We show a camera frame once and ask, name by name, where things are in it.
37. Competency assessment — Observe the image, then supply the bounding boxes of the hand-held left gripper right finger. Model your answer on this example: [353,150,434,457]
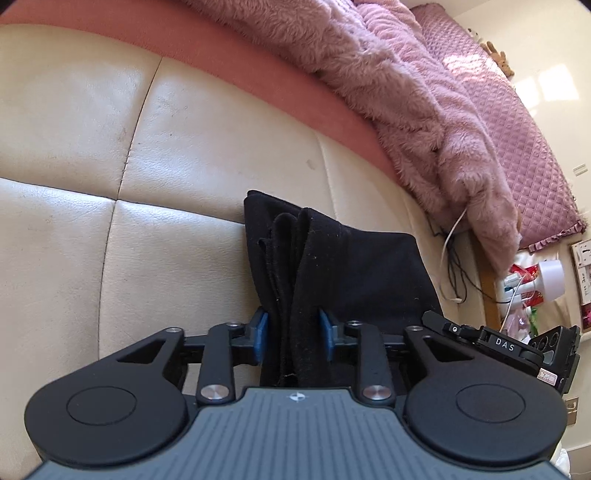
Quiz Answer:
[318,308,467,405]

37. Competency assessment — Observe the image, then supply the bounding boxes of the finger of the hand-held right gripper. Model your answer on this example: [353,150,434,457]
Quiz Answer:
[422,311,485,348]

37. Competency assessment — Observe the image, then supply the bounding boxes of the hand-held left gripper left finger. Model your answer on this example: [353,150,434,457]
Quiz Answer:
[104,318,270,405]

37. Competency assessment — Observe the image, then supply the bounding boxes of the black pants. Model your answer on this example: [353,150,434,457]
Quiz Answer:
[243,189,445,388]

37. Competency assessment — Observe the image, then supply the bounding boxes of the wooden nightstand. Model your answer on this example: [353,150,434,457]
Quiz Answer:
[475,247,506,330]

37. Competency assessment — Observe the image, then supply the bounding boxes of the red and white packet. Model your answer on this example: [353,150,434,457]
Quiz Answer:
[507,264,548,320]

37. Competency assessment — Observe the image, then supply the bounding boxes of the white table lamp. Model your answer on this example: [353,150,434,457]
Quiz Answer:
[517,259,567,298]

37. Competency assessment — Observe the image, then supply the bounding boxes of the white paper card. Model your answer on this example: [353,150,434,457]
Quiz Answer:
[570,239,591,306]

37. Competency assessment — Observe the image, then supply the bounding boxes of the cream leather bed bench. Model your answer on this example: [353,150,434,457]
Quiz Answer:
[0,23,490,480]

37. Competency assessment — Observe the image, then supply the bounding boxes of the pink quilted bedspread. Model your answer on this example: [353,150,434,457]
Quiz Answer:
[355,2,588,254]

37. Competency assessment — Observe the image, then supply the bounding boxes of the pink fluffy blanket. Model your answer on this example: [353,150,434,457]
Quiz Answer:
[178,0,523,277]

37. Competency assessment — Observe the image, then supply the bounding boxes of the brown plush toy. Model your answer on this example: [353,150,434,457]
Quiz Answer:
[465,27,516,78]

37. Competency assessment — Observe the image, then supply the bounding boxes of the salmon pink bed sheet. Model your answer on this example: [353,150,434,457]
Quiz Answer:
[0,0,407,178]

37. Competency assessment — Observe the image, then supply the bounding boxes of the black cable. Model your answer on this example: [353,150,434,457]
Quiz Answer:
[425,215,497,302]

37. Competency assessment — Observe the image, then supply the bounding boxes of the white cable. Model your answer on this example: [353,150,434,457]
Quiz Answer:
[438,207,468,305]

